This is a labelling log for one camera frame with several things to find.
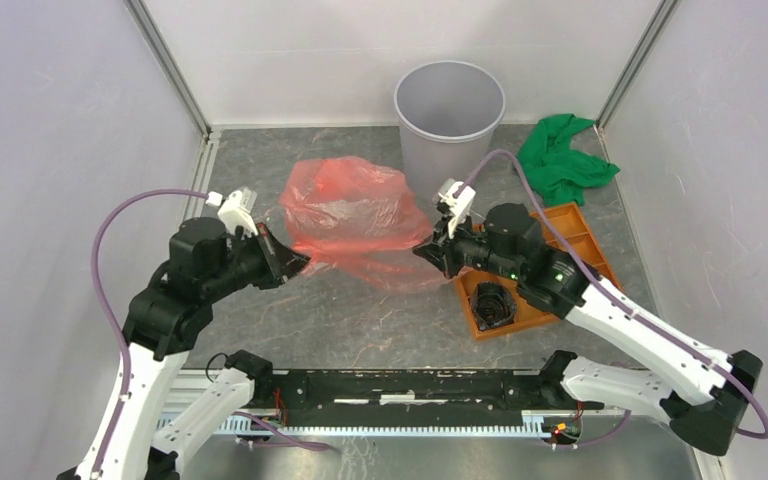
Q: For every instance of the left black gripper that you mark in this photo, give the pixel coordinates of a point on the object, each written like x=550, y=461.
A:
x=286, y=264

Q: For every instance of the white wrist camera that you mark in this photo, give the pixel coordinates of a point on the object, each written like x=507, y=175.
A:
x=234, y=210
x=456, y=199

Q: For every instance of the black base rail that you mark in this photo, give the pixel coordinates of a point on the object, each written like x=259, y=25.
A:
x=408, y=398

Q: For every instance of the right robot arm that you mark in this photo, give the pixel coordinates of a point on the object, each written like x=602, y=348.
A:
x=699, y=392

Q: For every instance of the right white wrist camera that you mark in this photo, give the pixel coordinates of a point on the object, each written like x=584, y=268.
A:
x=456, y=199

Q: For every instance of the grey trash bin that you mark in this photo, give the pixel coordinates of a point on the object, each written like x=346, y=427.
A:
x=447, y=113

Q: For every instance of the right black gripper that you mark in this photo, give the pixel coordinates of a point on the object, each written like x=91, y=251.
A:
x=441, y=253

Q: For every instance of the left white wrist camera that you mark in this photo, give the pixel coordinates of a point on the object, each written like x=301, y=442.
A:
x=234, y=210

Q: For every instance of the red plastic trash bag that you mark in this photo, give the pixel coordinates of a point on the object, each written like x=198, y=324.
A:
x=349, y=215

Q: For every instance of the green cloth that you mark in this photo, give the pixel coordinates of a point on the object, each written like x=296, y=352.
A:
x=555, y=170

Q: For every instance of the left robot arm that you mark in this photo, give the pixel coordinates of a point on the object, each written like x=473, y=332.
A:
x=206, y=264

